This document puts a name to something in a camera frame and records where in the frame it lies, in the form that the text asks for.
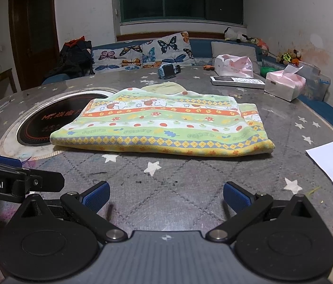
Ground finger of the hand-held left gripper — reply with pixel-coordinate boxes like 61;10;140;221
11;169;65;196
0;151;23;169

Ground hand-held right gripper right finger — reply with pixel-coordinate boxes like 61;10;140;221
206;182;316;245

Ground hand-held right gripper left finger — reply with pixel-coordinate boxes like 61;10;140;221
21;181;128;245

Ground patterned children's pants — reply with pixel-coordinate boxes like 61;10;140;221
50;83;276;158

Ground grey star tablecloth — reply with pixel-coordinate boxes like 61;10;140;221
0;65;333;284

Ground round black induction cooktop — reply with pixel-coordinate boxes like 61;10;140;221
16;92;111;147

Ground flat white device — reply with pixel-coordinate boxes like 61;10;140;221
210;76;266;89

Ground pink tissue box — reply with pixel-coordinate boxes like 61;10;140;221
265;65;307;102

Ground brown wooden door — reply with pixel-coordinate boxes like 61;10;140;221
8;0;61;92

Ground white pink tissue pack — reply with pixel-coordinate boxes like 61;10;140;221
215;54;254;78

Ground clear plastic box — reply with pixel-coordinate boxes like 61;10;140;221
298;61;331;101

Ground grey pillow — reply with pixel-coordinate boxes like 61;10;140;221
211;41;259;66

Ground colourful plush toys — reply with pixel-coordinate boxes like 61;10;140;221
276;49;303;66

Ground butterfly print pillow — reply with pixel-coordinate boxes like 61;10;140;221
91;31;197;73

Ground blue sofa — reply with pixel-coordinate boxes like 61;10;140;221
42;37;333;131

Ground pink plush toy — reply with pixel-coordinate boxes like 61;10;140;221
248;35;269;55

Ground black white plush toy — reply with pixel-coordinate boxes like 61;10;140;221
224;27;250;43

